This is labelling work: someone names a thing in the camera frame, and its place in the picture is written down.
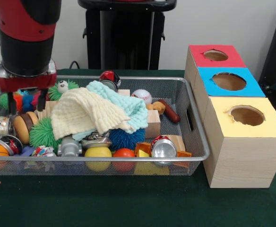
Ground red black can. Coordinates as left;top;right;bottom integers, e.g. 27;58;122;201
99;70;121;92

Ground crushed silver can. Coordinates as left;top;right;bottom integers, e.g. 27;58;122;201
0;115;15;138

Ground red silver soda can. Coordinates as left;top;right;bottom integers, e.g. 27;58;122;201
151;136;177;159

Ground clear mesh bin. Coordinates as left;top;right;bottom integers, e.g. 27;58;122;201
0;75;210;176

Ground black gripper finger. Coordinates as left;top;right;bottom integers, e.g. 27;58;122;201
8;91;17;115
37;88;47;113

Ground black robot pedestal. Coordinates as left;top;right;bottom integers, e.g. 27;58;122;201
78;0;177;70

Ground green spiky ball with eyes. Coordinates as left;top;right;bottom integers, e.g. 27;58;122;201
48;79;80;101

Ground cream knitted cloth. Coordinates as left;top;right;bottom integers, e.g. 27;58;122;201
51;87;135;140

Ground yellow ball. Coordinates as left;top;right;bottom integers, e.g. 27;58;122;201
84;146;112;172

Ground mint green cloth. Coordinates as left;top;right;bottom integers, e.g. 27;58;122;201
72;80;148;141

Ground blue spiky ball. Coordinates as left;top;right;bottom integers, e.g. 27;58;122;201
109;128;146;150

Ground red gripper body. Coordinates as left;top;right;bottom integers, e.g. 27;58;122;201
0;61;58;93

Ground red orange ball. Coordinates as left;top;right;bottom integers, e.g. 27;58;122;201
112;148;136;172

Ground wooden box with three holes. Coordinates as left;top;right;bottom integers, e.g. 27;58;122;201
184;45;276;189

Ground white baseball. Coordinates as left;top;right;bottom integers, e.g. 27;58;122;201
132;89;153;105

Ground plain green spiky ball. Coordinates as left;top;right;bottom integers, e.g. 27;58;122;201
29;117;63;152

